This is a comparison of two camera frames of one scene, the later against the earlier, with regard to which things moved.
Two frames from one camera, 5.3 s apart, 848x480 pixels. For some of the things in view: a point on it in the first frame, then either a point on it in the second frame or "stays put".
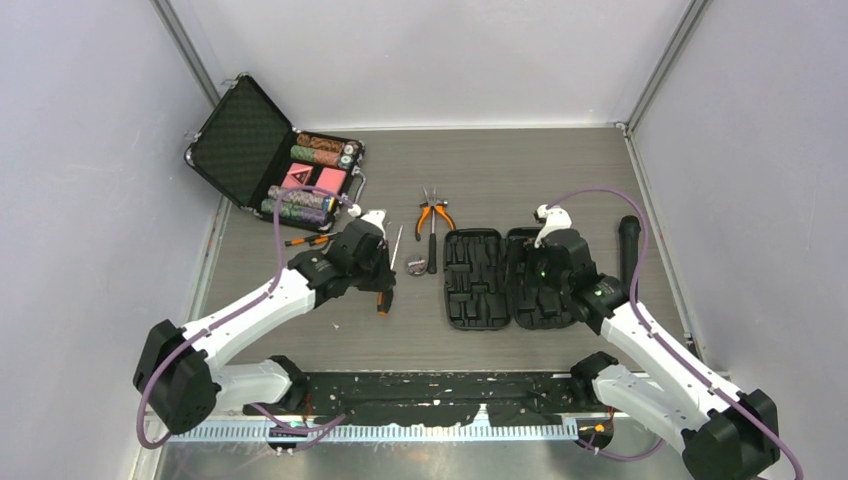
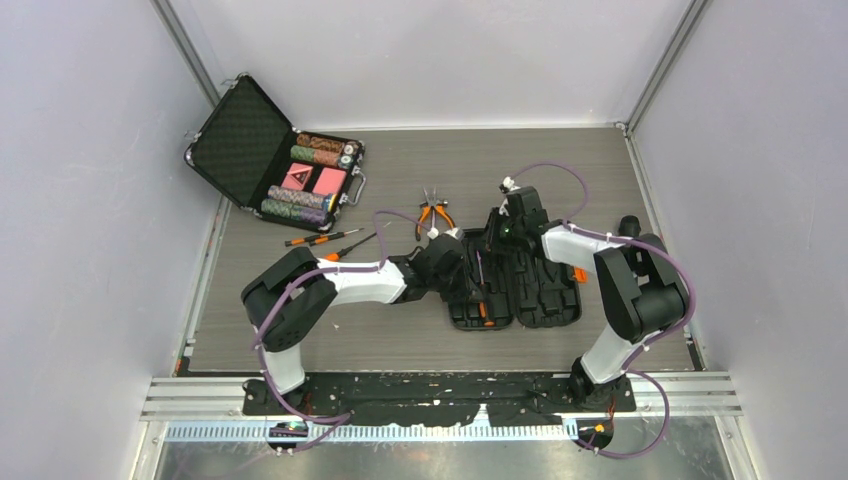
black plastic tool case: (493, 278) stays put
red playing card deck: (331, 180) stays put
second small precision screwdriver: (321, 239) stays put
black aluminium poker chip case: (248, 149) stays put
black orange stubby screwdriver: (385, 298) to (483, 304)
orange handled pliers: (433, 201) stays put
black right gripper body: (543, 276) to (503, 233)
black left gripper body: (373, 275) to (455, 286)
